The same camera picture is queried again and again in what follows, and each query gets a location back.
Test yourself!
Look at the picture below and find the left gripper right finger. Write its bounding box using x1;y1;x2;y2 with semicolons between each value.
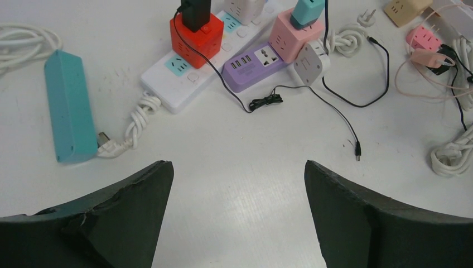
304;161;472;267

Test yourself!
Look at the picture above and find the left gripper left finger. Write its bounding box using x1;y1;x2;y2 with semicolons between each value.
1;161;174;267

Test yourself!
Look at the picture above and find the teal power strip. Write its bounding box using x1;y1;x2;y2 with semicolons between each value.
44;50;98;164

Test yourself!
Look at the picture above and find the purple power strip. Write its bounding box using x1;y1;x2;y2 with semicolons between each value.
221;42;288;93

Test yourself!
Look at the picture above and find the black power adapter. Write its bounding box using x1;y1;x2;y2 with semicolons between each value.
427;44;472;131

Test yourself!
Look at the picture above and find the pink cube socket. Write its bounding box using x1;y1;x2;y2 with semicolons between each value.
269;8;325;63

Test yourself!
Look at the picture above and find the teal charger plug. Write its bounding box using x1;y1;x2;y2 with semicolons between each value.
290;0;326;30

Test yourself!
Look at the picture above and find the red cube socket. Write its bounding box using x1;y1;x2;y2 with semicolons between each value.
170;14;224;69

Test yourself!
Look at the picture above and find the white long power strip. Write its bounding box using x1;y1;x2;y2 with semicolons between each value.
141;1;283;114

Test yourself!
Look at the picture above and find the white flat adapter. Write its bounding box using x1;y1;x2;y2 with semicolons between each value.
294;40;331;86

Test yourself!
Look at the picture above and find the pink flat adapter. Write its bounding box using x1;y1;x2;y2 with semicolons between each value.
405;25;442;52

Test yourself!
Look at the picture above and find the beige cube adapter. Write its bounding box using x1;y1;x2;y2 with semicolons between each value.
383;0;433;27

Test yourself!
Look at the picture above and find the black charger on red cube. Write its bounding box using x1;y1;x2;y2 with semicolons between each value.
180;0;211;32

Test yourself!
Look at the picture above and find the white power strip right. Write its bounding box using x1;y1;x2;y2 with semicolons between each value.
431;0;472;42

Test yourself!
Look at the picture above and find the coiled white cable front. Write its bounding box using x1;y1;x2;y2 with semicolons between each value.
430;123;473;178

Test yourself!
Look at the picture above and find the white cable with plug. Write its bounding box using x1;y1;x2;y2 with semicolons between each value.
327;8;378;59

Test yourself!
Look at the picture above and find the white strip cord right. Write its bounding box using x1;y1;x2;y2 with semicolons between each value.
451;35;473;112

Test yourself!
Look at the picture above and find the teal strip white cord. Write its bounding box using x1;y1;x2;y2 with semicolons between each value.
0;23;64;76

